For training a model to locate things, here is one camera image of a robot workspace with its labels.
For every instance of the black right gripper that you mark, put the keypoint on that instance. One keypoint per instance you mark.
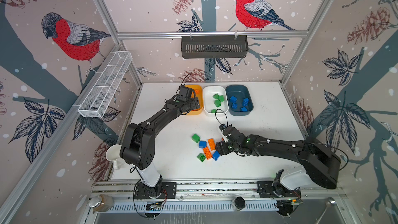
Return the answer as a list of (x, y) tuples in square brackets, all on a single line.
[(221, 144)]

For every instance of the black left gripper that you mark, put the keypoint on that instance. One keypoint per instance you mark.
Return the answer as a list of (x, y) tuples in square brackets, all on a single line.
[(193, 105)]

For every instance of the blue lego brick low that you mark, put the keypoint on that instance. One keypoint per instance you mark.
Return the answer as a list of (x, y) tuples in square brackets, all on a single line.
[(216, 155)]

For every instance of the orange lego brick studs up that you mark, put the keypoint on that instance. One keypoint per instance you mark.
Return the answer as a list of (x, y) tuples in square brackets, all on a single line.
[(212, 144)]

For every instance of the green lego brick bottom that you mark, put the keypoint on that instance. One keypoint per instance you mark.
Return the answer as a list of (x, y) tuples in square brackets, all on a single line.
[(201, 157)]

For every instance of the blue long lego brick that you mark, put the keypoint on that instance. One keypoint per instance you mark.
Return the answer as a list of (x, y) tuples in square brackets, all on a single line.
[(245, 101)]

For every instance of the blue square lego brick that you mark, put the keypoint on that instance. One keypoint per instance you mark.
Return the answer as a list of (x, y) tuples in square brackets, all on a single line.
[(233, 99)]

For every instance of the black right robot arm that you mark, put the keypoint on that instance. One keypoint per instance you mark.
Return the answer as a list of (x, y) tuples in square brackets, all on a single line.
[(317, 162)]

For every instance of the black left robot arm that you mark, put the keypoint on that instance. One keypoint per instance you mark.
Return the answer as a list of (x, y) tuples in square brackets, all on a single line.
[(138, 145)]

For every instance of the yellow plastic bin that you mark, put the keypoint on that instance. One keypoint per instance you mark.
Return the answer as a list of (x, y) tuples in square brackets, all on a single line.
[(199, 93)]

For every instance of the white plastic bin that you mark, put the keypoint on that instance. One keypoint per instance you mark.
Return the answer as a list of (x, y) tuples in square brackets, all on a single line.
[(212, 104)]

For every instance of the orange lego brick upright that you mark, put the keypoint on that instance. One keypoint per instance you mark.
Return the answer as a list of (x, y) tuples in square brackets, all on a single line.
[(207, 153)]

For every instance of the dark teal plastic bin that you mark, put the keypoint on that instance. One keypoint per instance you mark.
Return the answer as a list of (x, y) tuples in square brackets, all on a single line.
[(240, 92)]

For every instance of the white ceramic mug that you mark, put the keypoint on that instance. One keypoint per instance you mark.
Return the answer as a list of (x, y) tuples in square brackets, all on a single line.
[(113, 156)]

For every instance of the glass jar with lid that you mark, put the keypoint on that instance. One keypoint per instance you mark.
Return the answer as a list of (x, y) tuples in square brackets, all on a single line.
[(101, 203)]

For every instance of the black hanging wire basket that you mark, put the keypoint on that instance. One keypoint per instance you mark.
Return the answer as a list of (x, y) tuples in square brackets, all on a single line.
[(211, 47)]

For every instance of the white wire mesh basket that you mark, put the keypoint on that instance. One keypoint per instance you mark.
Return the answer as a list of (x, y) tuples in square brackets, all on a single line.
[(102, 93)]

